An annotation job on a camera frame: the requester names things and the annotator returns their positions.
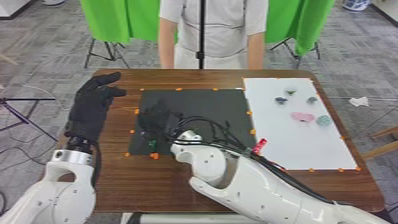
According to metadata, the white sheet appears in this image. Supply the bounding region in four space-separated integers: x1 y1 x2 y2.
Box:
243 77 362 172

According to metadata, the black tripod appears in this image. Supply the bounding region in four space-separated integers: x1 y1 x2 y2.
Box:
269 35 326 70
83 37 134 70

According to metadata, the blue and white vase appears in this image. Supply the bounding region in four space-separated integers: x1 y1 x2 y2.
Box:
342 0 374 13

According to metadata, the pale green flower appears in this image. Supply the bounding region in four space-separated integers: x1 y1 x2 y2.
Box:
315 114 335 128

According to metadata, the wooden chair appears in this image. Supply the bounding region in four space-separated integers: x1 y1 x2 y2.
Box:
360 125 398 162

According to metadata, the person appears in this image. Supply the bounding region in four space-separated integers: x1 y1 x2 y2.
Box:
157 0 271 70

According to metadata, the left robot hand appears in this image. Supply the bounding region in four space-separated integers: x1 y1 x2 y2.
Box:
65 71 129 138

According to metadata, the pink flower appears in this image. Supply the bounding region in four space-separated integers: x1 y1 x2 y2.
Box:
290 111 317 124

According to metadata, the crumpled white paper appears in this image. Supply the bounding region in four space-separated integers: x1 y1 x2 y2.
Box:
347 96 374 108

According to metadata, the dark mat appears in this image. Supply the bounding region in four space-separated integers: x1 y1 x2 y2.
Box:
127 88 257 156

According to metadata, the black cable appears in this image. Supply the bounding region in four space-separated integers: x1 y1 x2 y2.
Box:
168 114 264 155

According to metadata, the black stand pole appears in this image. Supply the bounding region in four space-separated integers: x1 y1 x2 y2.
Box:
196 0 209 70

